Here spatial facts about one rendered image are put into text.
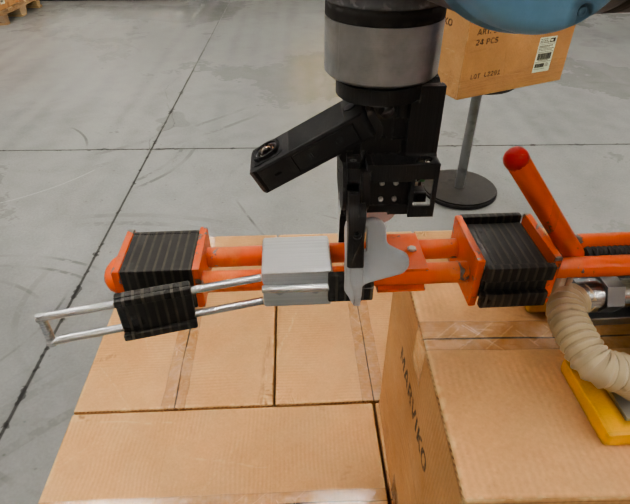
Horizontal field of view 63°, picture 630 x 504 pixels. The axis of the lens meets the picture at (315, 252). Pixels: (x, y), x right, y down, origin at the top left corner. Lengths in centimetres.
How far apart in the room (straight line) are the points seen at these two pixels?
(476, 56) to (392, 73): 193
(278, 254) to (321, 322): 71
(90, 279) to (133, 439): 139
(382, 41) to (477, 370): 39
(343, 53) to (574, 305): 36
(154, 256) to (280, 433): 59
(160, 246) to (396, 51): 30
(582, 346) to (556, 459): 11
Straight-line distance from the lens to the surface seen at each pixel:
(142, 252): 53
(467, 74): 231
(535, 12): 27
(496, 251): 55
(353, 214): 43
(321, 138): 43
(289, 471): 99
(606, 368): 58
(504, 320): 70
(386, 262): 47
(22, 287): 247
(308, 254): 52
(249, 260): 54
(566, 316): 59
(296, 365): 113
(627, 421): 62
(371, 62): 39
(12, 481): 182
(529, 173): 51
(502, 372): 63
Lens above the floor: 140
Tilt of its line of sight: 37 degrees down
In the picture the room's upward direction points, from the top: straight up
